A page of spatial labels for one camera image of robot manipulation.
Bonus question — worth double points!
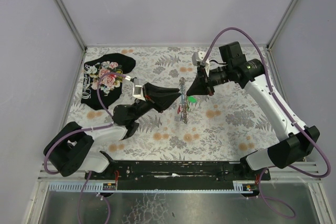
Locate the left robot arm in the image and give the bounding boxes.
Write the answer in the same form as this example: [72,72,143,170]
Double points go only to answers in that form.
[43,83,181,177]

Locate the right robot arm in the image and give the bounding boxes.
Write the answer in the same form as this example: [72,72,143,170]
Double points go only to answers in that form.
[186,41,320,170]

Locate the black floral cloth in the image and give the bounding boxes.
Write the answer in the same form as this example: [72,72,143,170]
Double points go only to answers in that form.
[81,53,136,110]

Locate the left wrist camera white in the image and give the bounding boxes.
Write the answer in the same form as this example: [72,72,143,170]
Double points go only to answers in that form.
[125,76,145,101]

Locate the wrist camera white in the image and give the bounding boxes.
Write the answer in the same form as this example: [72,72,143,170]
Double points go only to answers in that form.
[192,51,210,76]
[125,76,145,101]

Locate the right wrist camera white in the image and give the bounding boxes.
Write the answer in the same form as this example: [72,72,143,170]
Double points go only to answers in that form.
[192,51,210,76]

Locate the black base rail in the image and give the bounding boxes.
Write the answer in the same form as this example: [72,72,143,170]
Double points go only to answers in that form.
[85,161,270,187]

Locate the white cable duct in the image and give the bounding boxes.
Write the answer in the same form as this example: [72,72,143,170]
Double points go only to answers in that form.
[48,181,257,194]

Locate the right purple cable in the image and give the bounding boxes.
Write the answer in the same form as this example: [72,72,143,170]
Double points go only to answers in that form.
[202,27,331,219]

